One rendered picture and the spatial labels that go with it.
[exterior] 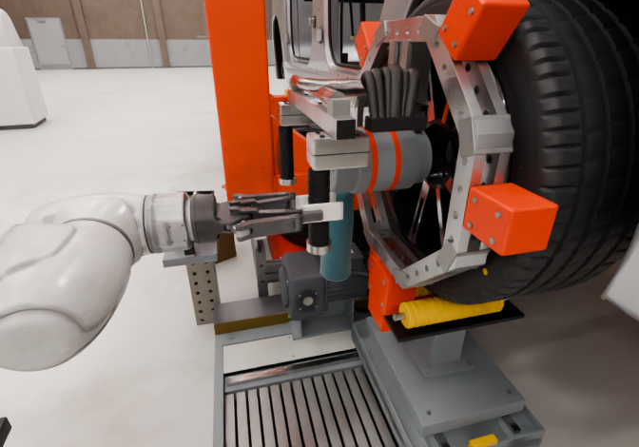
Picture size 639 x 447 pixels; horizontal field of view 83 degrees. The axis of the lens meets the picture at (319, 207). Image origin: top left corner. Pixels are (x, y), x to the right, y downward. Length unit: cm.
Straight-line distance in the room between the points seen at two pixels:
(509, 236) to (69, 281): 50
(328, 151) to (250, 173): 67
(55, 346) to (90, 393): 116
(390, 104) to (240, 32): 66
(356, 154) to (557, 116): 28
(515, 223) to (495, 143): 12
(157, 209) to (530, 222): 50
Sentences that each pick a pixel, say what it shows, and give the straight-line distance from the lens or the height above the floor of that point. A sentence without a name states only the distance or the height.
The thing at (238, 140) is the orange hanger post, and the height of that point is 81.
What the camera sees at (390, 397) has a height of 15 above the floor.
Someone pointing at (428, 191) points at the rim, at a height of 76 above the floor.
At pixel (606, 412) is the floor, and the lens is 162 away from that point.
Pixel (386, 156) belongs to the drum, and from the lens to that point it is 73.
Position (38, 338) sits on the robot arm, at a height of 84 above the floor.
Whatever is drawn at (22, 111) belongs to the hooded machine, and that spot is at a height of 24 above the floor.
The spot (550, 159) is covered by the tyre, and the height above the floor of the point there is 93.
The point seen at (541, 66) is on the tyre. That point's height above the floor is 105.
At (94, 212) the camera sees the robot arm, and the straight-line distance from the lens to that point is 54.
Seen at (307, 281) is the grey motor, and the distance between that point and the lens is 116.
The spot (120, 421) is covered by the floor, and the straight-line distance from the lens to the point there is 145.
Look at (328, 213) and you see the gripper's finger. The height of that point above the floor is 83.
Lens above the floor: 108
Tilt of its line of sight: 24 degrees down
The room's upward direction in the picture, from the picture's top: straight up
